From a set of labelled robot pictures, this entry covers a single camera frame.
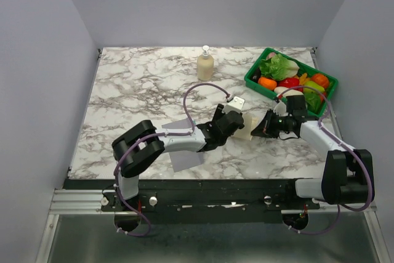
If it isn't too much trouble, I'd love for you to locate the white toy radish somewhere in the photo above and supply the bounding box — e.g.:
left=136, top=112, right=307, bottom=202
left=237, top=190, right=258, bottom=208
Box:
left=274, top=86, right=304, bottom=98

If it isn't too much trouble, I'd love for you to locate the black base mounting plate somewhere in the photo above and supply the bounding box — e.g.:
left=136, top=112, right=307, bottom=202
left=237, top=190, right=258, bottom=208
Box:
left=62, top=179, right=312, bottom=229

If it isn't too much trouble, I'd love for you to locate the red toy pepper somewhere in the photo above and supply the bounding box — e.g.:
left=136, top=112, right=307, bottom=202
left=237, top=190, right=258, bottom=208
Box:
left=277, top=77, right=299, bottom=88

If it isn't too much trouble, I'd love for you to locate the green toy leaf vegetable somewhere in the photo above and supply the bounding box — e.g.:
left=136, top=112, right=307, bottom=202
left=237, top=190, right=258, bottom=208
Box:
left=304, top=92, right=323, bottom=114

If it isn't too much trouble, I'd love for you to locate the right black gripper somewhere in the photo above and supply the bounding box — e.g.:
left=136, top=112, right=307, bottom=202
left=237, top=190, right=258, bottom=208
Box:
left=251, top=108, right=292, bottom=139

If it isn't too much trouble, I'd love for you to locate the dark toy eggplant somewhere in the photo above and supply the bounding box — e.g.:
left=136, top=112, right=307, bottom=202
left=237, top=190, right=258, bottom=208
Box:
left=251, top=71, right=261, bottom=82

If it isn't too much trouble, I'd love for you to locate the grey envelope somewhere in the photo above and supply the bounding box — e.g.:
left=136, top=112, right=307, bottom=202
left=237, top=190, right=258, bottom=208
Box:
left=162, top=119, right=204, bottom=172

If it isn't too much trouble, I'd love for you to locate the green plastic basket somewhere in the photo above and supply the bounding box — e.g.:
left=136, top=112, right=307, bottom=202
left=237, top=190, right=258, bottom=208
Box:
left=244, top=48, right=339, bottom=117

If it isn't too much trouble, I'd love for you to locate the beige soap pump bottle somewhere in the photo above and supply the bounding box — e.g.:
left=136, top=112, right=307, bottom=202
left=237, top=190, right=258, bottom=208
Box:
left=197, top=45, right=214, bottom=81

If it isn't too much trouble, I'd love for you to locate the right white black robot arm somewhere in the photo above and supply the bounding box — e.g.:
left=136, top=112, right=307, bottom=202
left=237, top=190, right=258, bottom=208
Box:
left=251, top=95, right=374, bottom=211

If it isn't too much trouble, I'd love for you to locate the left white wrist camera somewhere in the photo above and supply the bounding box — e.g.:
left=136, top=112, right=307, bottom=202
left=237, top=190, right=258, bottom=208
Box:
left=222, top=96, right=245, bottom=114

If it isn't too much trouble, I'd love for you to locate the orange toy fruit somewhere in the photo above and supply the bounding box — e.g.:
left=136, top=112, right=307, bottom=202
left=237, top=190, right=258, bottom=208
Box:
left=258, top=76, right=277, bottom=91

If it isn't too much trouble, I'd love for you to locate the aluminium frame rail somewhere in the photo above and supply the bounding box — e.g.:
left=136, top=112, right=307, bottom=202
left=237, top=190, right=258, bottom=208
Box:
left=49, top=187, right=378, bottom=215

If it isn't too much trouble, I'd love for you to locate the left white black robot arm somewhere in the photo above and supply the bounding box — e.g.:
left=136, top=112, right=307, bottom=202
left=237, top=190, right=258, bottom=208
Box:
left=111, top=102, right=244, bottom=211

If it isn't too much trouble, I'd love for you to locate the beige letter paper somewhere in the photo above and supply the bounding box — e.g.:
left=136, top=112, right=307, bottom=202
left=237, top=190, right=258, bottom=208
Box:
left=232, top=113, right=259, bottom=140

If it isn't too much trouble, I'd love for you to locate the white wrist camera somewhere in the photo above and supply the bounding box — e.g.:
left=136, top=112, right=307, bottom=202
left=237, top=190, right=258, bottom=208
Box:
left=272, top=99, right=287, bottom=116
left=222, top=96, right=245, bottom=114

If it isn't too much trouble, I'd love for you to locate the yellow toy pepper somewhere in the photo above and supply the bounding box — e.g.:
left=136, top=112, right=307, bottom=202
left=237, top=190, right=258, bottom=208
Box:
left=299, top=73, right=310, bottom=86

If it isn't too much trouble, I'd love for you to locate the green toy lettuce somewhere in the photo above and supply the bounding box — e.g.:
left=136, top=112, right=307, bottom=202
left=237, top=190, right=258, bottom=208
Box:
left=259, top=53, right=299, bottom=81

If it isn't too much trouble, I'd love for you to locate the green toy pear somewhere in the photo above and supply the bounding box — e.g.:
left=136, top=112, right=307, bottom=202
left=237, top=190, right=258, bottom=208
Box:
left=303, top=80, right=325, bottom=94

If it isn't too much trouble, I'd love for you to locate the orange toy tomato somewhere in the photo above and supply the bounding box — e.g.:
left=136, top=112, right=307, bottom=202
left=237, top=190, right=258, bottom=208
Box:
left=311, top=73, right=329, bottom=89

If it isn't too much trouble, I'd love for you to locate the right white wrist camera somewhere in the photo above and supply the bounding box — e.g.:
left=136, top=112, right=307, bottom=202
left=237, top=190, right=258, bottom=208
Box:
left=272, top=99, right=287, bottom=116

